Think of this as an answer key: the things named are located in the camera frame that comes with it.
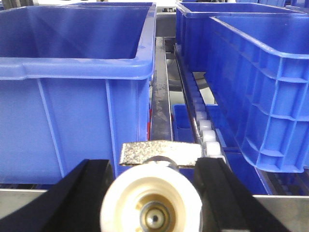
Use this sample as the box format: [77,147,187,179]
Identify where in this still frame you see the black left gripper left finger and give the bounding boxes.
[0,159,113,232]

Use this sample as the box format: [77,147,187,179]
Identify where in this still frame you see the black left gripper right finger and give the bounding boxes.
[194,158,288,232]

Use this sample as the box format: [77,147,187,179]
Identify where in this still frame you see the valve with white cap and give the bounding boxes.
[100,140,203,232]

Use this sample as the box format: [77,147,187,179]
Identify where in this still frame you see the steel shelf front beam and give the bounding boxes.
[0,188,309,232]

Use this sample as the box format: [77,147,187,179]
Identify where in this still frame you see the blue bin left shelf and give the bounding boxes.
[0,2,156,184]

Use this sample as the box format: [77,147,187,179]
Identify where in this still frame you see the blue bin shelf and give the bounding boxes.
[0,2,156,184]
[205,14,309,173]

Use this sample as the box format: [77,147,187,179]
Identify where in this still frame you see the blue bin right shelf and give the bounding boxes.
[205,14,309,173]

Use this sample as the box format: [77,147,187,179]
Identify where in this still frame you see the white roller track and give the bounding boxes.
[174,44,226,162]

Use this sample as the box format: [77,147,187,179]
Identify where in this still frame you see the blue bin rear right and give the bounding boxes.
[176,1,303,72]

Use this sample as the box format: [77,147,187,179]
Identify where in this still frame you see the steel shelf divider rail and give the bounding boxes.
[150,37,173,141]

